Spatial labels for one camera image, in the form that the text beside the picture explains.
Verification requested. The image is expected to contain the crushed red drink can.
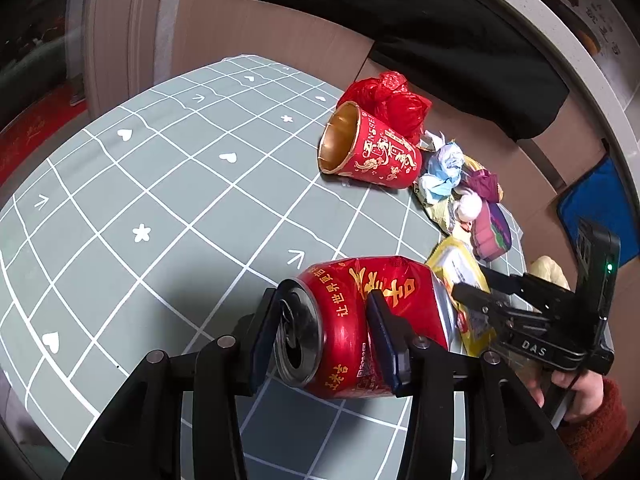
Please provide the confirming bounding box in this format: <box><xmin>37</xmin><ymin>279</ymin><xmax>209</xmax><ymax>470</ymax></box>
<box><xmin>274</xmin><ymin>256</ymin><xmax>456</xmax><ymax>399</ymax></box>

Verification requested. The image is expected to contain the purple pink eggplant sponge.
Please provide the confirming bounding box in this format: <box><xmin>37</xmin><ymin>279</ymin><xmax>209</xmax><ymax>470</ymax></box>
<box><xmin>471</xmin><ymin>202</ymin><xmax>512</xmax><ymax>262</ymax></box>

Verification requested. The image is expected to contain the red gold paper cup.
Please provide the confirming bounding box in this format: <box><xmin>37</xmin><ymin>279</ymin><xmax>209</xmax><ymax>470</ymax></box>
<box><xmin>318</xmin><ymin>101</ymin><xmax>422</xmax><ymax>190</ymax></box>

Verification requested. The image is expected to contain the grey kitchen countertop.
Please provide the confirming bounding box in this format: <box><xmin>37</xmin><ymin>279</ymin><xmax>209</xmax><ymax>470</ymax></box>
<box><xmin>439</xmin><ymin>0</ymin><xmax>640</xmax><ymax>181</ymax></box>

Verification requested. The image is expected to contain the right hand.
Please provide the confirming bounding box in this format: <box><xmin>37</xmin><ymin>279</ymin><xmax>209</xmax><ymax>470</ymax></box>
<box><xmin>521</xmin><ymin>368</ymin><xmax>604</xmax><ymax>424</ymax></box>

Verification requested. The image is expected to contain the yellow snack wrapper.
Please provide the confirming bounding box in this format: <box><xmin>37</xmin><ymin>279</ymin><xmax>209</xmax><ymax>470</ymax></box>
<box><xmin>424</xmin><ymin>235</ymin><xmax>499</xmax><ymax>359</ymax></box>

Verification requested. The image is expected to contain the white crumpled tissue ball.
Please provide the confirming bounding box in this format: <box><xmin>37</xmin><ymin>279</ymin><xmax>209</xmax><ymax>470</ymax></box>
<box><xmin>454</xmin><ymin>192</ymin><xmax>483</xmax><ymax>223</ymax></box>

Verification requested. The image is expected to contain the red fuzzy right sleeve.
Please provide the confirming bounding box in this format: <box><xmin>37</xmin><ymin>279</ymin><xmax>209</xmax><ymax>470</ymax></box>
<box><xmin>558</xmin><ymin>377</ymin><xmax>630</xmax><ymax>479</ymax></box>

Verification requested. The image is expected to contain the purple crumpled wrapper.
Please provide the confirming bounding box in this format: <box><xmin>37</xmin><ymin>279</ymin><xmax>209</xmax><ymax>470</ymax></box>
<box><xmin>462</xmin><ymin>169</ymin><xmax>503</xmax><ymax>203</ymax></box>

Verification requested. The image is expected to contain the blue hanging towel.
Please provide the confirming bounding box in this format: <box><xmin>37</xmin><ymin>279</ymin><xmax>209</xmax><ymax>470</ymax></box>
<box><xmin>556</xmin><ymin>156</ymin><xmax>639</xmax><ymax>266</ymax></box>

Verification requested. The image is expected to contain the white blue crumpled wrapper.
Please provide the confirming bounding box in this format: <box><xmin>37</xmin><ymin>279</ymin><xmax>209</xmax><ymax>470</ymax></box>
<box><xmin>416</xmin><ymin>142</ymin><xmax>464</xmax><ymax>205</ymax></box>

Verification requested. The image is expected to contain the red plastic bag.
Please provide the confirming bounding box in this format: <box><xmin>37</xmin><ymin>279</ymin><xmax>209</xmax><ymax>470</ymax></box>
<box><xmin>336</xmin><ymin>70</ymin><xmax>432</xmax><ymax>145</ymax></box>

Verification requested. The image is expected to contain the black hanging cloth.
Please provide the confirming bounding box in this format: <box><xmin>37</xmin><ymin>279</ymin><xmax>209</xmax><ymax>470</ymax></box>
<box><xmin>197</xmin><ymin>0</ymin><xmax>572</xmax><ymax>143</ymax></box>

